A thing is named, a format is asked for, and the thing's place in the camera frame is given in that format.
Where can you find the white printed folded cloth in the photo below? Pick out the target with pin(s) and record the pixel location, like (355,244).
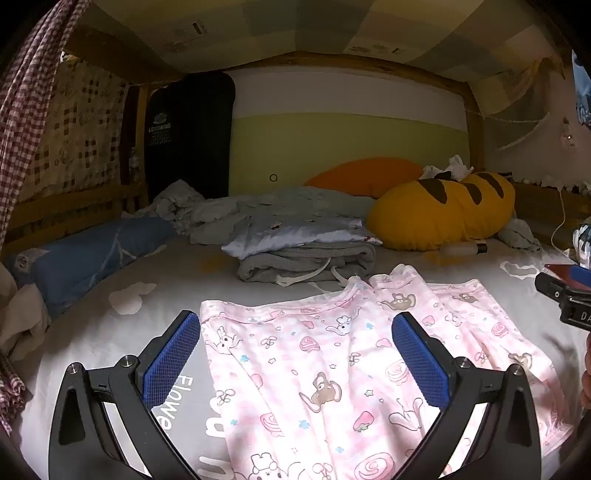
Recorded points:
(295,235)

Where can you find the pile of grey folded clothes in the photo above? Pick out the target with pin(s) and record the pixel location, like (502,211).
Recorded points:
(258,203)

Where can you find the white and black printed cloth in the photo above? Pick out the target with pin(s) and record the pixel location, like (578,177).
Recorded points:
(582,244)

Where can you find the grey folded sweatpants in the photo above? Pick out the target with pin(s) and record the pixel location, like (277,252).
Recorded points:
(300,265)

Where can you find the red checked curtain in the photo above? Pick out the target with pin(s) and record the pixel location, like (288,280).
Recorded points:
(27,92)

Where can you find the white crumpled cloth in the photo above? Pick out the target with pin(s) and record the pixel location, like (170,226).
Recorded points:
(455,166)

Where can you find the white wall ornament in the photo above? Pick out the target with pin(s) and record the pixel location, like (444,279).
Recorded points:
(568,138)

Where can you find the cream crumpled cloth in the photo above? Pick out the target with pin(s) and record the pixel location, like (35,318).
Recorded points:
(23,318)

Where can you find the orange pillow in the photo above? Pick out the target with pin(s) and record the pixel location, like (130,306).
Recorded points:
(364,177)

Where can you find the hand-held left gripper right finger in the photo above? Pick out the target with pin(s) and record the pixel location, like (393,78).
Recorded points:
(420,355)

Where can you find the wall poster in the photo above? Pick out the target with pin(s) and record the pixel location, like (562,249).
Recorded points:
(582,92)

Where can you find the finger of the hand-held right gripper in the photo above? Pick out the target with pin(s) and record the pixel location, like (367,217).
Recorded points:
(549,284)
(581,277)

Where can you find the patchwork printed hanging cloth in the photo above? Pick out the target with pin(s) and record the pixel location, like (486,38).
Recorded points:
(78,129)

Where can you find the wooden bed frame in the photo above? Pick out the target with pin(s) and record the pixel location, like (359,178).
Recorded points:
(473,134)

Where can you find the pink printed pants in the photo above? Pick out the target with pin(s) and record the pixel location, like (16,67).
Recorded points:
(295,369)

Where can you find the small grey crumpled cloth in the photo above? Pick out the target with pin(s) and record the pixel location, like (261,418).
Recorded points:
(519,235)

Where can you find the blue pillow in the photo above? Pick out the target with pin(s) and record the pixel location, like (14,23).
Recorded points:
(78,258)

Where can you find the yellow-green checked canopy cloth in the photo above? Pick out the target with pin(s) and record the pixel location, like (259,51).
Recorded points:
(300,27)

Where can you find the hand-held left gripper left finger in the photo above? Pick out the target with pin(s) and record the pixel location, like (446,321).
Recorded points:
(171,355)

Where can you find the grey printed bed sheet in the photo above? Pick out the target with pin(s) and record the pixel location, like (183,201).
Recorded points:
(92,341)

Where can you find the sheer yellow net drape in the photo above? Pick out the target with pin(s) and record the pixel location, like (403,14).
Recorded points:
(517,106)

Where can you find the yellow bread-shaped plush pillow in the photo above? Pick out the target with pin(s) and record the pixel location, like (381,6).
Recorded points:
(415,217)

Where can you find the person's right hand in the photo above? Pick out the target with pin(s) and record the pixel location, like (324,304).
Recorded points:
(588,369)

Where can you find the white bottle with black cap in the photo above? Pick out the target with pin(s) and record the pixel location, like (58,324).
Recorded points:
(457,249)

